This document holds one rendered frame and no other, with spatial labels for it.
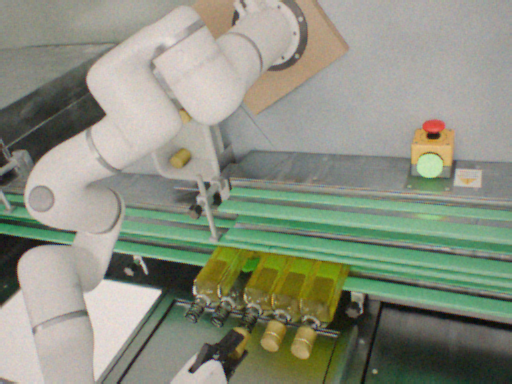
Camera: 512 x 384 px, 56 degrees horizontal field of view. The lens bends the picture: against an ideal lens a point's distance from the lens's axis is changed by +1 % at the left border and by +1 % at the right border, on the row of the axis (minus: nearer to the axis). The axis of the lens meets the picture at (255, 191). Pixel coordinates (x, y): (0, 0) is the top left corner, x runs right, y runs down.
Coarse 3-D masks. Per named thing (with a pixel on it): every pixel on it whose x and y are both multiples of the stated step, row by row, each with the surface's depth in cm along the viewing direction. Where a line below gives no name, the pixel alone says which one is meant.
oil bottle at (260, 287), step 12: (264, 264) 99; (276, 264) 98; (252, 276) 97; (264, 276) 96; (276, 276) 96; (252, 288) 94; (264, 288) 93; (252, 300) 92; (264, 300) 92; (264, 312) 93
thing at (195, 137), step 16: (192, 128) 116; (208, 128) 105; (176, 144) 121; (192, 144) 118; (208, 144) 107; (160, 160) 117; (192, 160) 120; (208, 160) 119; (176, 176) 117; (192, 176) 115; (208, 176) 113
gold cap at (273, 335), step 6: (270, 324) 88; (276, 324) 87; (282, 324) 87; (270, 330) 86; (276, 330) 86; (282, 330) 87; (264, 336) 86; (270, 336) 85; (276, 336) 85; (282, 336) 87; (264, 342) 86; (270, 342) 85; (276, 342) 85; (270, 348) 86; (276, 348) 85
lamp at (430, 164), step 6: (420, 156) 90; (426, 156) 89; (432, 156) 88; (438, 156) 89; (420, 162) 89; (426, 162) 88; (432, 162) 88; (438, 162) 88; (420, 168) 89; (426, 168) 88; (432, 168) 88; (438, 168) 88; (426, 174) 89; (432, 174) 89; (438, 174) 89
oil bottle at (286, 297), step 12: (288, 264) 98; (300, 264) 97; (312, 264) 97; (288, 276) 95; (300, 276) 95; (276, 288) 93; (288, 288) 92; (300, 288) 92; (276, 300) 91; (288, 300) 90; (288, 312) 90
